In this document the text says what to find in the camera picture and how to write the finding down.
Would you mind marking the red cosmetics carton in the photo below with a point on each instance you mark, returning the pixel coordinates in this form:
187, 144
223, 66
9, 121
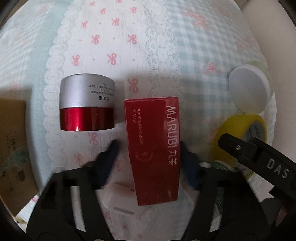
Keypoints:
152, 148

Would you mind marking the yellow tape roll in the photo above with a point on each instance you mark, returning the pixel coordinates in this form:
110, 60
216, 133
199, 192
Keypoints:
233, 126

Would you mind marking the brown cardboard box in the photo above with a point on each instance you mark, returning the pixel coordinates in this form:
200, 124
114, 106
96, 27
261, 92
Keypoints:
13, 150

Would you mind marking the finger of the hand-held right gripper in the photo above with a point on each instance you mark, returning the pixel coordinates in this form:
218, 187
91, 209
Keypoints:
238, 147

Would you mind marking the white round jar lid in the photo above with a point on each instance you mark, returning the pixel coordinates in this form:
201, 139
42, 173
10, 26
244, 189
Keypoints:
249, 89

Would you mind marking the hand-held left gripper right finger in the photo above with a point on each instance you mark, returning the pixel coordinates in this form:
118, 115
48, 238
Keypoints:
190, 163

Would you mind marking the green printed tube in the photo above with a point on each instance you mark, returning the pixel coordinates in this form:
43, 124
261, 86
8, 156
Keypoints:
222, 166

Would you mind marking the small white plastic box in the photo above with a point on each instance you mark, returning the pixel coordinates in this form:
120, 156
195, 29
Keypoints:
120, 198

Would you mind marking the bow printed quilt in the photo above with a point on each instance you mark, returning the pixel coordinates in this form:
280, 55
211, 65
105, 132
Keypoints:
143, 53

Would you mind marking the silver and red cream jar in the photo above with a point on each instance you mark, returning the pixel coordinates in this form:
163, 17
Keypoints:
86, 102

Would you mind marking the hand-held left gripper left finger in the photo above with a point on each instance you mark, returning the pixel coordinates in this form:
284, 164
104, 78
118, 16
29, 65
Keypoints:
106, 162

